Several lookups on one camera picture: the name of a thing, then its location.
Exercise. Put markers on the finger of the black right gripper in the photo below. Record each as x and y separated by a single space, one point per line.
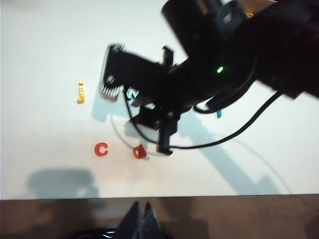
142 101
147 118

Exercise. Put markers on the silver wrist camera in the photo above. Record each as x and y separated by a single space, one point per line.
109 93

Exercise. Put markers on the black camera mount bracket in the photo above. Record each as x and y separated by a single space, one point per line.
139 72

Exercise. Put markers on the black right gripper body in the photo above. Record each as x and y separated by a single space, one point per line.
172 87

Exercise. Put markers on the green letter w magnet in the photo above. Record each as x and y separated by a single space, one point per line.
130 93

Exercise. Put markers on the light blue letter l magnet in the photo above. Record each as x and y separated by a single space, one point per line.
219 114

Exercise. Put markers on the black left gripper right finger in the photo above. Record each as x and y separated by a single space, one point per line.
149 226

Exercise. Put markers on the yellow letter j magnet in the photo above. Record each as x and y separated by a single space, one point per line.
81 99

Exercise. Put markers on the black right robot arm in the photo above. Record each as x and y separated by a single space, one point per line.
249 49

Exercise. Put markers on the orange letter a magnet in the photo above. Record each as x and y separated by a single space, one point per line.
135 152

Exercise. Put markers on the orange letter c magnet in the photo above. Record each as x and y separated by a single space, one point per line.
97 149

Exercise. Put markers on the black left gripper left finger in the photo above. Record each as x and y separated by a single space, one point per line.
129 226

